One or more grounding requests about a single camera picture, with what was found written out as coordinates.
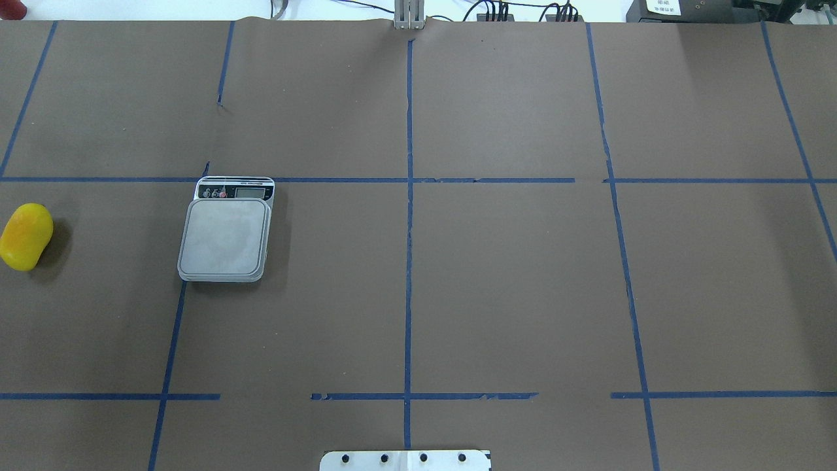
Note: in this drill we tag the yellow mango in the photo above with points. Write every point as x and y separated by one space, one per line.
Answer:
26 235

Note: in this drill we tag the brown paper table cover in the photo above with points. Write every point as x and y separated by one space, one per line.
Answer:
575 246

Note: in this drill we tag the silver digital kitchen scale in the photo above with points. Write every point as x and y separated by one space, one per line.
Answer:
226 230

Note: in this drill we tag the left orange connector board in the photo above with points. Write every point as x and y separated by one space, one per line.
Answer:
495 12

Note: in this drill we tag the orange connector board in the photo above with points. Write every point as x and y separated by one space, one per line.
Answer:
495 12
560 13

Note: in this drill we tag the right orange connector board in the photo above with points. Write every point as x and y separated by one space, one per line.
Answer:
560 13

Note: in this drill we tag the black box with label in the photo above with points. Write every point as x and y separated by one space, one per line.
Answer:
693 12

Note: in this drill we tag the aluminium frame post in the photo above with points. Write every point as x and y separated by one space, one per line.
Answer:
409 14

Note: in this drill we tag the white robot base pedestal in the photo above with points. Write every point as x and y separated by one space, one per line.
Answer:
443 459

